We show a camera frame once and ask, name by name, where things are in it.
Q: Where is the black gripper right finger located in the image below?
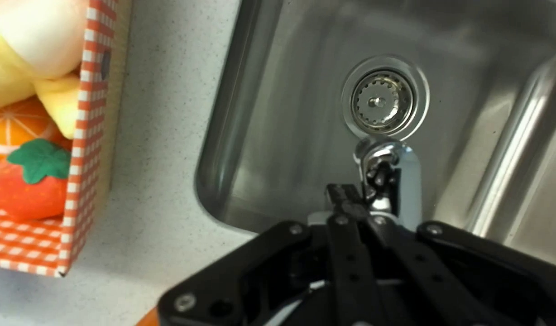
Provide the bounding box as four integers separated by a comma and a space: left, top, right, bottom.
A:
368, 218, 556, 326

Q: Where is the yellow banana plush toy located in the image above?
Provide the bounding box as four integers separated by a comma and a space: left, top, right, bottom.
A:
0, 0, 89, 142

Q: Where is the orange checkered cardboard box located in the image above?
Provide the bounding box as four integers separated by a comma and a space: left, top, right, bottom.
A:
0, 0, 120, 280

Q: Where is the orange slice plush toy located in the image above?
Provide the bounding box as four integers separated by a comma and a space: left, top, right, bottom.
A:
0, 97, 68, 164

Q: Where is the metal sink drain strainer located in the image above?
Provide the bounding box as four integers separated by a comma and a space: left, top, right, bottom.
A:
339, 57, 432, 146

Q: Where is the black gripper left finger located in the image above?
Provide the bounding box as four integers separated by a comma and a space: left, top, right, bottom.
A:
156, 184, 377, 326

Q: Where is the stainless steel sink basin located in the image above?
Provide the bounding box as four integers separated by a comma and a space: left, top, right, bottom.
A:
194, 0, 556, 272

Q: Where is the orange plastic cup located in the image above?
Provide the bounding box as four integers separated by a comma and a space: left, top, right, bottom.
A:
135, 307, 169, 326

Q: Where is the red tomato plush toy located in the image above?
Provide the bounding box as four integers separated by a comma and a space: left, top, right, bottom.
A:
0, 138, 73, 223

